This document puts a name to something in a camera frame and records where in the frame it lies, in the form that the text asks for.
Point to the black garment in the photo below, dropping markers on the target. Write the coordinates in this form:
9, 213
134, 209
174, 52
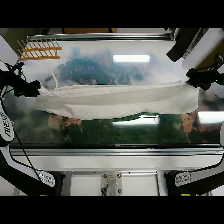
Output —
181, 43

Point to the yellow wooden rack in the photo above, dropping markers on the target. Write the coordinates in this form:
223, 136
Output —
40, 50

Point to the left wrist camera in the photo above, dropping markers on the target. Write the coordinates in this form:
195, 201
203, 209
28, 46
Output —
16, 71

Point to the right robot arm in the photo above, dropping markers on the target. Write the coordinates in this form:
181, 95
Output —
200, 178

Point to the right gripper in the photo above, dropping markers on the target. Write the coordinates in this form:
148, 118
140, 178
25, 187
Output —
200, 79

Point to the white garment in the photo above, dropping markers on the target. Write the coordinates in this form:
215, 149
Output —
203, 46

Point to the white long-sleeved shirt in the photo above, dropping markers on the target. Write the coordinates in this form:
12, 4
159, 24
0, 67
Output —
116, 101

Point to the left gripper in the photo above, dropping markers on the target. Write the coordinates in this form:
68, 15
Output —
28, 88

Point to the silver frame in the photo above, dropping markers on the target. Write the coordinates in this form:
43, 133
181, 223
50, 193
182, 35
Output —
111, 181

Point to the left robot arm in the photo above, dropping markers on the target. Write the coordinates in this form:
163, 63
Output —
6, 126

